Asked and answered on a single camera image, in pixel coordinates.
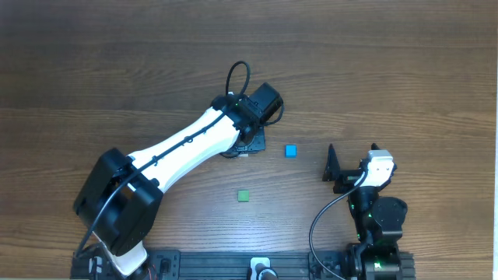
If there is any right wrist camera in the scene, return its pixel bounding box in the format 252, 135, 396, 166
359, 149, 396, 187

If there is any mounting rail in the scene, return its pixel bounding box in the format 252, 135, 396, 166
72, 250, 416, 280

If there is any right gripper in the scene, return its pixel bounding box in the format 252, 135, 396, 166
321, 142, 382, 194

